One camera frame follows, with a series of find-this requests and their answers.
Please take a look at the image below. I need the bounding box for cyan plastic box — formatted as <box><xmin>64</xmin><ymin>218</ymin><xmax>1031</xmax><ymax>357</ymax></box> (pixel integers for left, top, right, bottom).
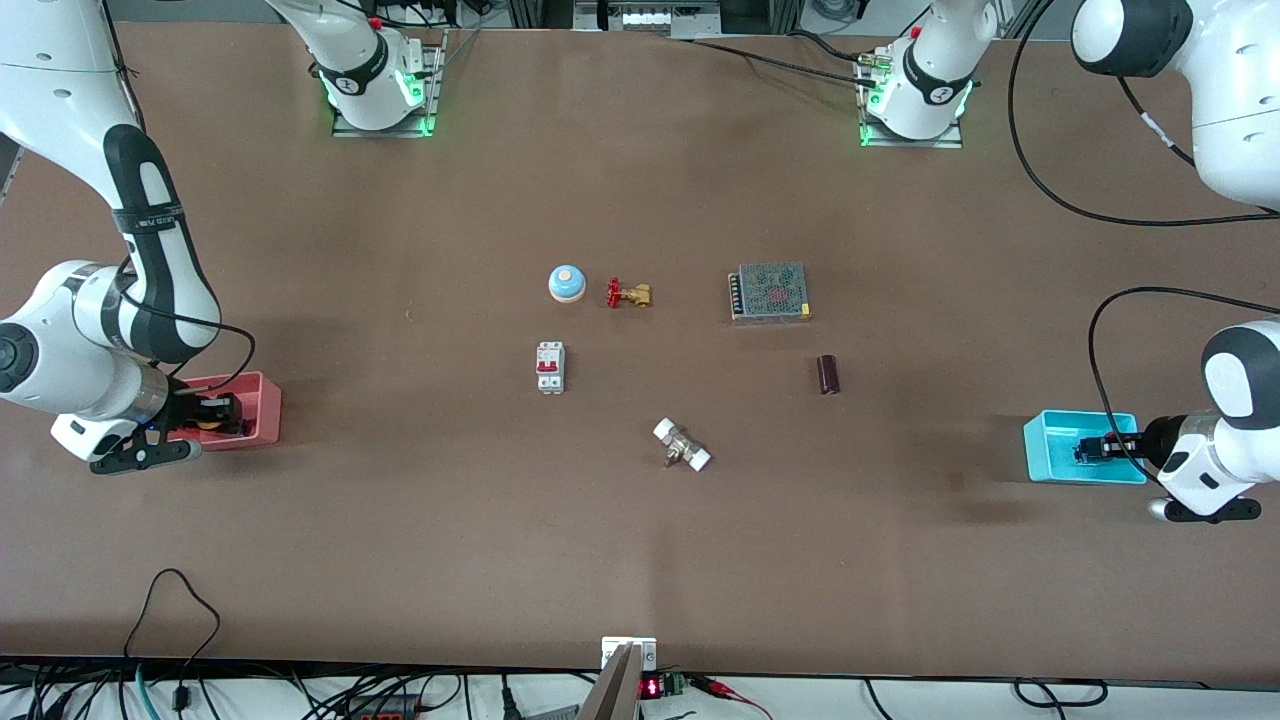
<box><xmin>1022</xmin><ymin>410</ymin><xmax>1149</xmax><ymax>486</ymax></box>

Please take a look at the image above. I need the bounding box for red clip lead cable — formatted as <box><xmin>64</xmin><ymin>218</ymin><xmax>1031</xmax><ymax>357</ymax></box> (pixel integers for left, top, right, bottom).
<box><xmin>688</xmin><ymin>675</ymin><xmax>777</xmax><ymax>720</ymax></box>

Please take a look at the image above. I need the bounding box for thick black looping cable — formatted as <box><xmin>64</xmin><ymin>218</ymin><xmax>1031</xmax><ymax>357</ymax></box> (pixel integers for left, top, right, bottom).
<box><xmin>1008</xmin><ymin>0</ymin><xmax>1280</xmax><ymax>227</ymax></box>

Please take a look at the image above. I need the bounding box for silver equipment rack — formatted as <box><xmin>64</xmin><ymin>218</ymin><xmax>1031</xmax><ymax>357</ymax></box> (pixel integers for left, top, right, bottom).
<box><xmin>573</xmin><ymin>0</ymin><xmax>723</xmax><ymax>37</ymax></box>

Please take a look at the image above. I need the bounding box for perforated metal power supply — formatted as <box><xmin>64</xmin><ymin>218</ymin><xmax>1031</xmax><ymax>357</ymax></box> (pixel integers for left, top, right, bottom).
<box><xmin>728</xmin><ymin>262</ymin><xmax>812</xmax><ymax>324</ymax></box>

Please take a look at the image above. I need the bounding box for black table cable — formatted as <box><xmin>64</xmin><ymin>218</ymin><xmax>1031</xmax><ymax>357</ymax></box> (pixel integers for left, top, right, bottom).
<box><xmin>660</xmin><ymin>30</ymin><xmax>883</xmax><ymax>87</ymax></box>

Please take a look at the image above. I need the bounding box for pink plastic box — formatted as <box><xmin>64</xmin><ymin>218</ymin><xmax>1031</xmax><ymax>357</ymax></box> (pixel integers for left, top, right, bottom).
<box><xmin>168</xmin><ymin>371</ymin><xmax>282</xmax><ymax>451</ymax></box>

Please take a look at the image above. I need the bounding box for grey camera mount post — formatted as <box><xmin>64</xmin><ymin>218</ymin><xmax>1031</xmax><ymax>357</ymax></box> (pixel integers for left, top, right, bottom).
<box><xmin>580</xmin><ymin>636</ymin><xmax>659</xmax><ymax>720</ymax></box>

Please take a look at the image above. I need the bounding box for white capped pipe fitting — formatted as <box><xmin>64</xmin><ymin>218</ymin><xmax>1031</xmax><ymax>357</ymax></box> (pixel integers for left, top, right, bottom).
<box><xmin>653</xmin><ymin>417</ymin><xmax>712</xmax><ymax>473</ymax></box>

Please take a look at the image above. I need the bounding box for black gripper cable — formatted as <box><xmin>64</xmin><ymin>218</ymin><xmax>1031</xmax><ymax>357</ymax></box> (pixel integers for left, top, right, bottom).
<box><xmin>118</xmin><ymin>255</ymin><xmax>257</xmax><ymax>396</ymax></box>
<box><xmin>1088</xmin><ymin>287</ymin><xmax>1280</xmax><ymax>473</ymax></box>

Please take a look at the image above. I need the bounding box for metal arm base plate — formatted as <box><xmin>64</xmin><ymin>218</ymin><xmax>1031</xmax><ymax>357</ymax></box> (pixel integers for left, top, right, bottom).
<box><xmin>332</xmin><ymin>28</ymin><xmax>447</xmax><ymax>139</ymax></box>
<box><xmin>857</xmin><ymin>50</ymin><xmax>964</xmax><ymax>150</ymax></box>

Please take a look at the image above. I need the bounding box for black coiled cable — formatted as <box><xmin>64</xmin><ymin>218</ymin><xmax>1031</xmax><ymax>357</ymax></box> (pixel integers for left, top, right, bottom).
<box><xmin>1014</xmin><ymin>678</ymin><xmax>1109</xmax><ymax>709</ymax></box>

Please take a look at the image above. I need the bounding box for thin black looped cable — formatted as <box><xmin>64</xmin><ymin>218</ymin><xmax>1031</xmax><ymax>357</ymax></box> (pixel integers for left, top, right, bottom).
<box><xmin>123</xmin><ymin>568</ymin><xmax>222</xmax><ymax>713</ymax></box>

